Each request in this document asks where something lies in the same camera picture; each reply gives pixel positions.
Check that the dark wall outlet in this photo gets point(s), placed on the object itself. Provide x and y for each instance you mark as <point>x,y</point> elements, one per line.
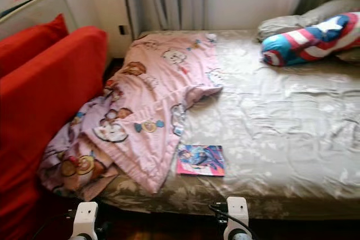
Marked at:
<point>122,29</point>

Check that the large red cushion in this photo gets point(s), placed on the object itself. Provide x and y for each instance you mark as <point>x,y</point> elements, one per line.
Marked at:
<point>45,127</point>

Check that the thin red cushion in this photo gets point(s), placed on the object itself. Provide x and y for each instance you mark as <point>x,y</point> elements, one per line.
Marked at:
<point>28,49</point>

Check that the colourful comic magazine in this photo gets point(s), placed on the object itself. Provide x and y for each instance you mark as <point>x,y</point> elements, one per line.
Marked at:
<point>201,160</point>

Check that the red white blue bolster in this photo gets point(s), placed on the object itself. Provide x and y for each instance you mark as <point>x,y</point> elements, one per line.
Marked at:
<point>309,42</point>

